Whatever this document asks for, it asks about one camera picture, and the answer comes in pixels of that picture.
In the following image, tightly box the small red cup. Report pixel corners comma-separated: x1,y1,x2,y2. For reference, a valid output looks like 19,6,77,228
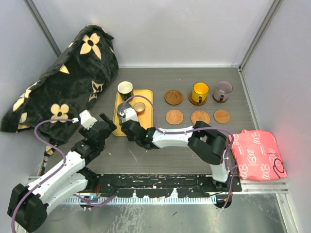
134,102,146,116

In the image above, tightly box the black mug cream interior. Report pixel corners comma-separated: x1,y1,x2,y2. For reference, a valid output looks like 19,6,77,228
117,81,134,101

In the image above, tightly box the woven rattan coaster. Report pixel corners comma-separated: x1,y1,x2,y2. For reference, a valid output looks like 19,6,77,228
190,110,210,125
165,109,184,125

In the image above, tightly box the brown wooden saucer coaster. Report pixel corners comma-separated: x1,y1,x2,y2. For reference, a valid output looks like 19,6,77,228
164,89,183,105
189,92,207,106

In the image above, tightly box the yellow mug black handle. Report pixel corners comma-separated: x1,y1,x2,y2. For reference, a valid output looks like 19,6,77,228
192,82,209,95

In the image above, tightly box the dark wooden coaster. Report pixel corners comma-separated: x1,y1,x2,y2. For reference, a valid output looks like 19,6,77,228
212,94,228,103

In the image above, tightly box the light wooden coaster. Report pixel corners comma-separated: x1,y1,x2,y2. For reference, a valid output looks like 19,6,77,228
213,109,230,124

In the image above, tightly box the purple mug black handle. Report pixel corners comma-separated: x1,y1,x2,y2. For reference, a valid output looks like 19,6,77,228
213,81,233,98

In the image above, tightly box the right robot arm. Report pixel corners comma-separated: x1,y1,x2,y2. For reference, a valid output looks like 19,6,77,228
120,119,234,191

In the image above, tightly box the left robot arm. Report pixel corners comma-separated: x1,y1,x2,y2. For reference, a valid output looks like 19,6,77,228
7,110,117,233

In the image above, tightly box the grey speckled round mug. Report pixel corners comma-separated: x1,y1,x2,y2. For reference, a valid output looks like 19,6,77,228
116,102,132,118

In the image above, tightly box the yellow serving tray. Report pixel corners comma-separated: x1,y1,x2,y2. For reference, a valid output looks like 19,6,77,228
112,89,153,136

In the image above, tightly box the black floral plush blanket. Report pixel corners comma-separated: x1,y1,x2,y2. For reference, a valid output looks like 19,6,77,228
0,24,119,146

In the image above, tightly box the pink patterned package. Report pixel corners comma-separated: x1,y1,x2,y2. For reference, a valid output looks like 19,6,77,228
229,130,287,181

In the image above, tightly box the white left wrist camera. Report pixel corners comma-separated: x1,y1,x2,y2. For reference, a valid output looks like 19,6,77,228
72,110,98,130

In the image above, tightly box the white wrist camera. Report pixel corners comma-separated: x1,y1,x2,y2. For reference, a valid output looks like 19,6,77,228
120,107,138,123
72,110,98,130

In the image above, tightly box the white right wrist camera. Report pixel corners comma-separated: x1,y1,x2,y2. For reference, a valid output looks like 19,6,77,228
120,107,138,123

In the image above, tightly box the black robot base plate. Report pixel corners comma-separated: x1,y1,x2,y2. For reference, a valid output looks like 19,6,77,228
83,174,230,198

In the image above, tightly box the white slotted cable duct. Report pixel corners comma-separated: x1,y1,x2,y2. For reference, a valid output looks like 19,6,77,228
60,196,217,205

